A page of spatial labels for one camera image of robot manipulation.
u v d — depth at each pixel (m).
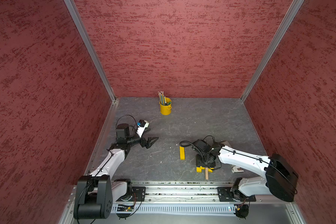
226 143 0.92
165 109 1.04
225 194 0.74
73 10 0.72
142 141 0.74
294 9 0.73
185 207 0.71
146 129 0.73
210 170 0.68
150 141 0.74
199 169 0.81
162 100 1.03
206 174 0.79
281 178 0.41
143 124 0.72
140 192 0.75
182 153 0.88
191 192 0.76
